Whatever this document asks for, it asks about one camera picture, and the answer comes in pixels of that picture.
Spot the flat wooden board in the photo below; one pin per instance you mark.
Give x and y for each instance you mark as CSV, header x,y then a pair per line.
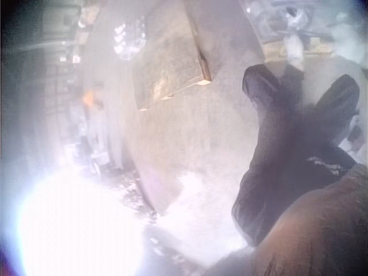
x,y
169,69

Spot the long wooden plank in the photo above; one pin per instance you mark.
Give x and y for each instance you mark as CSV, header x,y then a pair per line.
x,y
227,37

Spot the orange object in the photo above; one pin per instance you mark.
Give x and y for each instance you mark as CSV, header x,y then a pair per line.
x,y
89,97

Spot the cluttered work table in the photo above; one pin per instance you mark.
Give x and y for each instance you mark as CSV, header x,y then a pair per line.
x,y
299,26

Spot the clear plastic bag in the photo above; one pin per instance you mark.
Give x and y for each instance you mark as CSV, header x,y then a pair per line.
x,y
129,40

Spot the person's legs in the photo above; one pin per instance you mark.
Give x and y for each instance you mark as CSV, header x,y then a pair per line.
x,y
276,149

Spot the cluttered storage rack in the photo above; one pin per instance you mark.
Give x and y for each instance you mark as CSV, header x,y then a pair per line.
x,y
72,72

